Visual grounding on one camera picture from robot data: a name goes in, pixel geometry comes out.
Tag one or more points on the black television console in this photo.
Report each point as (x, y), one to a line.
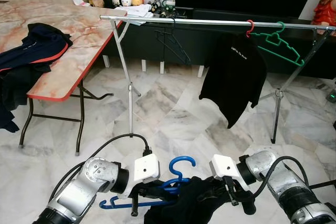
(136, 51)

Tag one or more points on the green plastic hanger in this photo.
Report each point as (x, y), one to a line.
(273, 39)

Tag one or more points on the orange yellow round plush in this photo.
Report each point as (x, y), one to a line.
(138, 0)

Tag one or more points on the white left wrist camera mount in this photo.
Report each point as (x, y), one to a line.
(147, 167)

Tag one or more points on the pink tissue packet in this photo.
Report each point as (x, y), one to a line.
(79, 0)

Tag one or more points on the black garment yellow tag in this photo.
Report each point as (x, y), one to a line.
(199, 203)

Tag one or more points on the black printed t-shirt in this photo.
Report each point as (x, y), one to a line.
(233, 72)

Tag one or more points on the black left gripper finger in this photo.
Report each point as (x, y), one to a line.
(134, 205)

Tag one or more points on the white paper stack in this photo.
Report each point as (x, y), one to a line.
(140, 10)

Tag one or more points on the grey device green light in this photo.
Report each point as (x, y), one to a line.
(332, 97)

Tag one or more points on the white round plush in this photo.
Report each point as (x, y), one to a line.
(126, 0)

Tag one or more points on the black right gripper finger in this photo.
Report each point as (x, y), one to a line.
(232, 200)

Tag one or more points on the silver clothes rack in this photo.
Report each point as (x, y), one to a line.
(184, 21)

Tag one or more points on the red plastic hanger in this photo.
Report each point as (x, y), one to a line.
(247, 27)

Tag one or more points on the marble pattern folding table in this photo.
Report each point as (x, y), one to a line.
(79, 40)

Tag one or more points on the blue plastic hanger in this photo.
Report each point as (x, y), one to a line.
(118, 204)

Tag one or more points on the navy shirt red stripe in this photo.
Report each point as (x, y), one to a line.
(37, 45)

